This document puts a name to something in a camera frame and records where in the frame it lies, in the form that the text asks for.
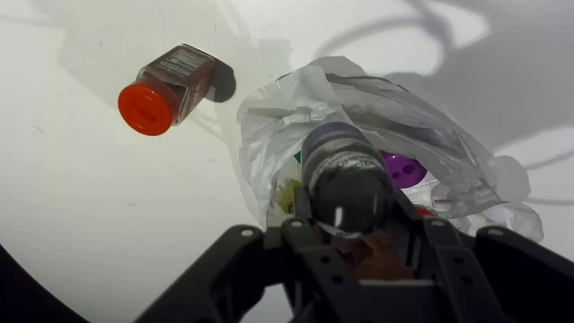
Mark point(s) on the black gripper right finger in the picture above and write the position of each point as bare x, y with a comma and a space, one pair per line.
494, 277

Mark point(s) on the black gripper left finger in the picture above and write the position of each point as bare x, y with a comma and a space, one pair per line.
234, 274

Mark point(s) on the purple toy cup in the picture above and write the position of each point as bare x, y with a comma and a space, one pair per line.
402, 171

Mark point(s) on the white lid pill bottle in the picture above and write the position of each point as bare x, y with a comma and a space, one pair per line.
345, 180

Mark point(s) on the spice jar orange lid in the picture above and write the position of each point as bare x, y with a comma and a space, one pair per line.
167, 89

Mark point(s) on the white plastic bag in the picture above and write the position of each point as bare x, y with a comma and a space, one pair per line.
465, 184

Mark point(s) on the small red toy cup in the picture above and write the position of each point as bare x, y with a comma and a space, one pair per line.
424, 211

